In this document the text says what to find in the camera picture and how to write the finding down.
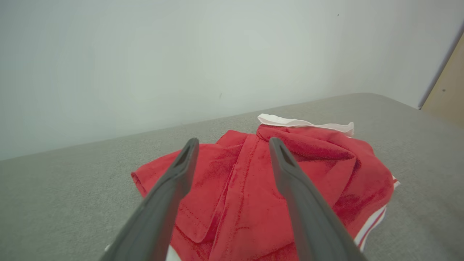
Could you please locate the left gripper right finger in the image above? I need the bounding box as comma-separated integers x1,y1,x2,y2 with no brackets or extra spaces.
269,137,366,261

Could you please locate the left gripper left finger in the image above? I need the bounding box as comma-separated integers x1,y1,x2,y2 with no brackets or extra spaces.
100,138,199,261

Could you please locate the red polo shirt white trim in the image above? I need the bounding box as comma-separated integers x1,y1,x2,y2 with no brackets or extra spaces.
105,113,401,261

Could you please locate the light wooden panel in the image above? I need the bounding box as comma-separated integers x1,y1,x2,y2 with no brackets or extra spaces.
417,22,464,127

